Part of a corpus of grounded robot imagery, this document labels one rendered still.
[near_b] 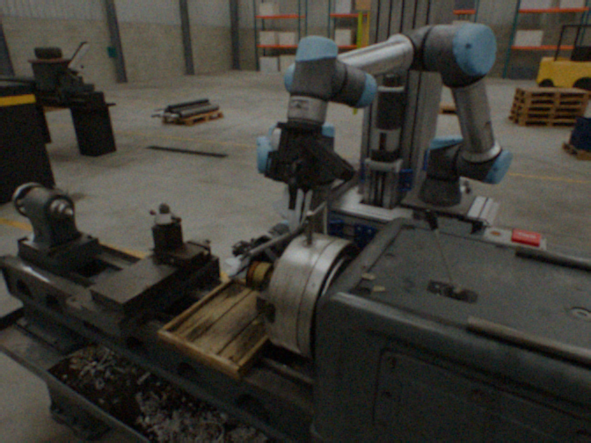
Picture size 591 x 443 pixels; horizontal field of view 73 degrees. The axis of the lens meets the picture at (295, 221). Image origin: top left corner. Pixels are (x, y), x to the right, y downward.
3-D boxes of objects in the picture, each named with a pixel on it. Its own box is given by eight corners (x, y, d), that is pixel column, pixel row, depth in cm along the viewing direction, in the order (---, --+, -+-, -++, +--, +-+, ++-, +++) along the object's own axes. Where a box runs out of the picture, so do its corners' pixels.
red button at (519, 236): (538, 241, 96) (541, 233, 95) (538, 250, 92) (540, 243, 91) (511, 235, 99) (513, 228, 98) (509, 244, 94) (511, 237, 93)
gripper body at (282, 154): (282, 182, 84) (291, 125, 82) (318, 190, 80) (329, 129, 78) (262, 180, 77) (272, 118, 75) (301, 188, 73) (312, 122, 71)
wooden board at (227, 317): (304, 308, 134) (304, 299, 132) (238, 381, 106) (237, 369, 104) (233, 284, 148) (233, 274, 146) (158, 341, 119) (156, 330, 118)
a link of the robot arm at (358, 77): (346, 71, 90) (310, 56, 82) (384, 75, 82) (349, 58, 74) (337, 106, 91) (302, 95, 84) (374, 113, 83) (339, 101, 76)
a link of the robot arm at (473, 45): (474, 158, 140) (441, 13, 103) (517, 168, 129) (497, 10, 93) (456, 183, 137) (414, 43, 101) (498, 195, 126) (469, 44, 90)
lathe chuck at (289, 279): (350, 307, 123) (352, 218, 107) (300, 383, 99) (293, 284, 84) (324, 298, 127) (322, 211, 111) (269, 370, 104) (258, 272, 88)
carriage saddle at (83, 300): (222, 270, 157) (221, 257, 154) (122, 340, 120) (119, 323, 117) (168, 251, 170) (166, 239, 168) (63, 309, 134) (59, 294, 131)
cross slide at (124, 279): (216, 256, 155) (215, 245, 153) (124, 315, 121) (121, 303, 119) (185, 245, 162) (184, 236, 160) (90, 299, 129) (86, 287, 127)
